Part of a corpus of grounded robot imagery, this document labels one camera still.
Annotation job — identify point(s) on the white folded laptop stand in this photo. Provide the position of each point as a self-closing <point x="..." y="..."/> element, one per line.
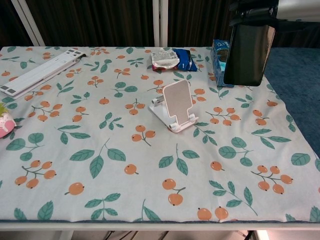
<point x="37" y="75"/>

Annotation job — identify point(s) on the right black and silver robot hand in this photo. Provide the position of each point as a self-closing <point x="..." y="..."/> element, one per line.
<point x="295" y="8"/>

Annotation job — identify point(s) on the white snack pouch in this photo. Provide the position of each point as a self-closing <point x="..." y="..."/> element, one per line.
<point x="163" y="58"/>

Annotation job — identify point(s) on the pink cupcake toy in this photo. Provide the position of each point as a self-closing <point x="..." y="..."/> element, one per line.
<point x="6" y="125"/>

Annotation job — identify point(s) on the black smartphone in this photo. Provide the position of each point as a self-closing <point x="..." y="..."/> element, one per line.
<point x="247" y="55"/>

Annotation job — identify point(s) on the blue cookie box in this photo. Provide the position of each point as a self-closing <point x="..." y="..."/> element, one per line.
<point x="217" y="62"/>

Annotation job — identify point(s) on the floral fruit print tablecloth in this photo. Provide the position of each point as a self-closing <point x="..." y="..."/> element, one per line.
<point x="125" y="150"/>

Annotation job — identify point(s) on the blue snack packet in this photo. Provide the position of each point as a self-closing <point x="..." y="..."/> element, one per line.
<point x="186" y="61"/>

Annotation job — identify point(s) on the white partition post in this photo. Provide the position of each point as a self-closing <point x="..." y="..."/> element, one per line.
<point x="27" y="22"/>
<point x="160" y="22"/>

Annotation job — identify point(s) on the white folding phone stand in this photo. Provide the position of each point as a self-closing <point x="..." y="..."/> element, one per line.
<point x="177" y="102"/>

